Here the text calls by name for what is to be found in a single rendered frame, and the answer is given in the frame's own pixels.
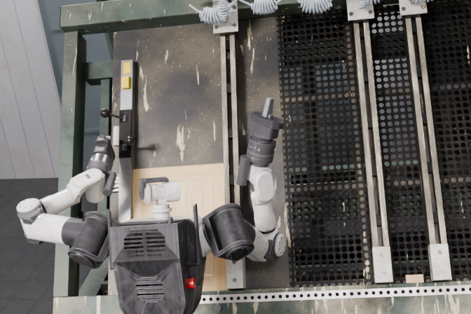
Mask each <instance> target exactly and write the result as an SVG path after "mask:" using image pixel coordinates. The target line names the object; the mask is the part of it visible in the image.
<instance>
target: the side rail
mask: <svg viewBox="0 0 471 314"><path fill-rule="evenodd" d="M86 58H87V41H86V40H85V39H84V38H83V37H82V36H81V34H80V33H79V32H65V33H64V64H63V81H62V112H61V128H60V160H59V177H58V192H60V191H62V190H64V189H66V187H67V185H68V184H69V182H70V179H71V178H72V177H75V176H77V175H79V174H81V173H82V172H83V141H84V120H85V99H86V81H85V79H84V75H85V63H86ZM81 203H82V196H81V199H80V203H77V204H75V205H73V206H71V207H69V208H67V209H66V210H63V211H61V212H60V213H59V214H57V215H59V216H64V217H73V218H80V212H81ZM71 247H72V246H68V245H61V244H55V272H54V288H53V297H68V296H79V266H80V264H78V263H76V262H75V261H74V260H72V259H71V258H70V257H69V255H68V254H67V253H68V251H69V249H70V248H71Z"/></svg>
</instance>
